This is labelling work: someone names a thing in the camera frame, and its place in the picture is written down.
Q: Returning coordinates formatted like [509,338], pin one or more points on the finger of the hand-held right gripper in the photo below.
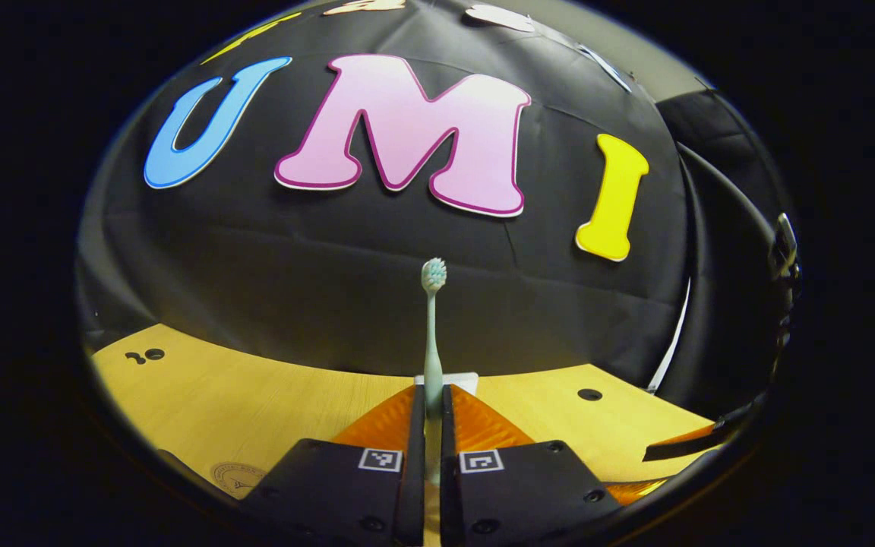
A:
[635,490]
[692,442]

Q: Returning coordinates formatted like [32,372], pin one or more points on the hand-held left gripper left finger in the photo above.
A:
[415,486]

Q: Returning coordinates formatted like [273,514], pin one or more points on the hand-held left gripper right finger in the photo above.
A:
[449,486]

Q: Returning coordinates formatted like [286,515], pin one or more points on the pale green toothbrush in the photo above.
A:
[432,357]

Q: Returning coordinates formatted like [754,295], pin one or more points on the round cork coaster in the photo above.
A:
[236,479]

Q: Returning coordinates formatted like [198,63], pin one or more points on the wooden desktop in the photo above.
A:
[255,395]

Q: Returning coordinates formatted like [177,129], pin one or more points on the black backdrop cloth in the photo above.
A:
[331,289]

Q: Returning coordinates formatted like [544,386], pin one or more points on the metal backdrop stand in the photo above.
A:
[785,243]

